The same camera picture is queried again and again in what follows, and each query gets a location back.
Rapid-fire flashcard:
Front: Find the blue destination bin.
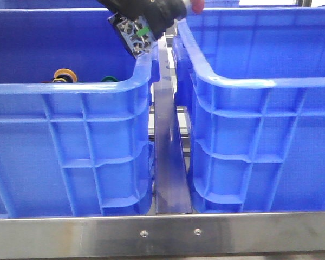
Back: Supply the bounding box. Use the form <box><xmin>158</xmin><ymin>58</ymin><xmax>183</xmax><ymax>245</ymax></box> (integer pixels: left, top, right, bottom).
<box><xmin>173</xmin><ymin>6</ymin><xmax>325</xmax><ymax>213</ymax></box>

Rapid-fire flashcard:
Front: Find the yellow push button tall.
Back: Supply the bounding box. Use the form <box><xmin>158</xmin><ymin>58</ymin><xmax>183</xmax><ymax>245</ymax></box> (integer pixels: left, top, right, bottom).
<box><xmin>52</xmin><ymin>68</ymin><xmax>77</xmax><ymax>83</ymax></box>

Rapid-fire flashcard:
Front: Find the steel front rail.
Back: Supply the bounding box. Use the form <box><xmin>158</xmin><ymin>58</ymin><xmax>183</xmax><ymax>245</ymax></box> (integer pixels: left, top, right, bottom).
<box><xmin>0</xmin><ymin>212</ymin><xmax>325</xmax><ymax>259</ymax></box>

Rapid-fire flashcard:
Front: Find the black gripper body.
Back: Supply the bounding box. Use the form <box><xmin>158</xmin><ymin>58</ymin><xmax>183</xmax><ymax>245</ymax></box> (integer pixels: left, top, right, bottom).
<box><xmin>99</xmin><ymin>0</ymin><xmax>187</xmax><ymax>40</ymax></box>

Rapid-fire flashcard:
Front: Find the green push button right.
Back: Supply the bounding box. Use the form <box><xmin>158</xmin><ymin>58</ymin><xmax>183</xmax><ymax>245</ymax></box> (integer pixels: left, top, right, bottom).
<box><xmin>101</xmin><ymin>76</ymin><xmax>119</xmax><ymax>83</ymax></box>

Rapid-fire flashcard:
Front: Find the blue bin with buttons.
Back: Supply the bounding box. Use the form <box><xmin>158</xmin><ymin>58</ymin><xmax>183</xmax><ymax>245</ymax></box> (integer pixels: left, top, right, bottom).
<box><xmin>0</xmin><ymin>8</ymin><xmax>160</xmax><ymax>219</ymax></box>

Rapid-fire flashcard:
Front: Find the red push button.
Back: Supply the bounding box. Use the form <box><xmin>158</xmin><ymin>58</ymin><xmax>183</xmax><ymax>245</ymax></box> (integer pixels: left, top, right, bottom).
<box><xmin>107</xmin><ymin>0</ymin><xmax>205</xmax><ymax>59</ymax></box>

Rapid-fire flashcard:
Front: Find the steel divider bar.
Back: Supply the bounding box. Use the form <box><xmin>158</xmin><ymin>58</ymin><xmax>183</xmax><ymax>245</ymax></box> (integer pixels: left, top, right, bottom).
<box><xmin>154</xmin><ymin>37</ymin><xmax>193</xmax><ymax>215</ymax></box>

